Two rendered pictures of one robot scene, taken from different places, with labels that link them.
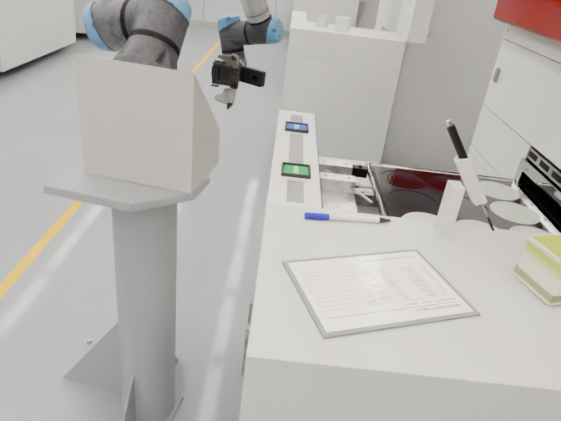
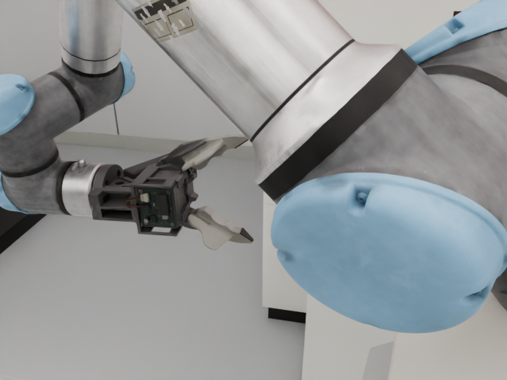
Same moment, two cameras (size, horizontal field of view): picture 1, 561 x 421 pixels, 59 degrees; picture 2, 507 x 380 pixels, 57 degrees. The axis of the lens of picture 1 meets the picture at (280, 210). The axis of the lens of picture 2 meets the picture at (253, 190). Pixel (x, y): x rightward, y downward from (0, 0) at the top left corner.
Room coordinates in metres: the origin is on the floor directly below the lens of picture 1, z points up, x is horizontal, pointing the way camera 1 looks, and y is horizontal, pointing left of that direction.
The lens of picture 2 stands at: (1.29, 0.71, 1.27)
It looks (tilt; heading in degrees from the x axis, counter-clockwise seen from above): 28 degrees down; 283
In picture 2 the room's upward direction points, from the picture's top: straight up
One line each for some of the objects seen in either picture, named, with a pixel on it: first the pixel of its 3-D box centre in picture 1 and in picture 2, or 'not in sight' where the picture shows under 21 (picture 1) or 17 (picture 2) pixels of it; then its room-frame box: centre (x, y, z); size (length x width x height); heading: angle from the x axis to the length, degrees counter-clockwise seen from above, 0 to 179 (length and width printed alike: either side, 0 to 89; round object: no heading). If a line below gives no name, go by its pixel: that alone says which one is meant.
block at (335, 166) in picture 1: (334, 168); not in sight; (1.08, -0.11, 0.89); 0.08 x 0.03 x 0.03; 91
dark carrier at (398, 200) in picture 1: (463, 207); not in sight; (0.95, -0.38, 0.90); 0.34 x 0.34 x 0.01; 1
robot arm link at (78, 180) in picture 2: not in sight; (92, 187); (1.63, 0.21, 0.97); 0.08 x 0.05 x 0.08; 92
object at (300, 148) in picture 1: (291, 178); not in sight; (1.00, -0.02, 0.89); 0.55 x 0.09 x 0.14; 1
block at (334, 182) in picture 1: (336, 182); not in sight; (1.00, -0.11, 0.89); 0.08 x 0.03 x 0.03; 91
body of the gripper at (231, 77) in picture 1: (227, 73); (145, 194); (1.54, 0.21, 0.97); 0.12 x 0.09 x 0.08; 2
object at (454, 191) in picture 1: (463, 195); not in sight; (0.70, -0.28, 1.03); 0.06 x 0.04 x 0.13; 91
